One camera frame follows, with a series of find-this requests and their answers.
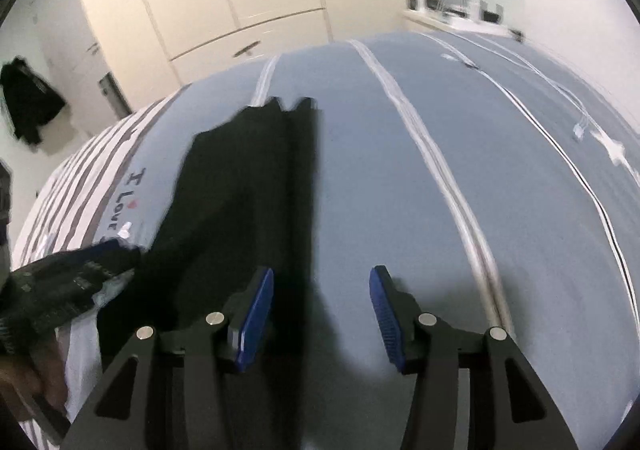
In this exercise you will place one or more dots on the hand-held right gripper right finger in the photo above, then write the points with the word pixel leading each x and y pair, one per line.
pixel 385 315

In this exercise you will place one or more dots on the bed with striped star sheet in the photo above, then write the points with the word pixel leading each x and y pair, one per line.
pixel 375 180

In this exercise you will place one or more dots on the black garment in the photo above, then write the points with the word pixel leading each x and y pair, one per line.
pixel 235 190

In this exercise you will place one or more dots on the white door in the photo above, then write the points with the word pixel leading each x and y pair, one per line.
pixel 65 30

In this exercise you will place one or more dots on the black white-striped jacket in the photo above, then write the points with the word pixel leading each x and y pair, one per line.
pixel 30 100

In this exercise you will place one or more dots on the white nightstand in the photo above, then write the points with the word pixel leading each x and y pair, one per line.
pixel 430 20

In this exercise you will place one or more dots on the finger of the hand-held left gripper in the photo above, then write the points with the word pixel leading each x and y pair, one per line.
pixel 112 260

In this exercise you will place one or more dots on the small black device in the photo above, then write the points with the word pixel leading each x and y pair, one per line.
pixel 492 15

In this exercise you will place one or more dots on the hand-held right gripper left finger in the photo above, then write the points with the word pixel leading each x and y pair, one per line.
pixel 255 320

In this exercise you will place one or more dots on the person's left hand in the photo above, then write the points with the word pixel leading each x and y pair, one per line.
pixel 35 365

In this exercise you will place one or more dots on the dark grey suitcase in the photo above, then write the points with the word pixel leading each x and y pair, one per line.
pixel 112 90

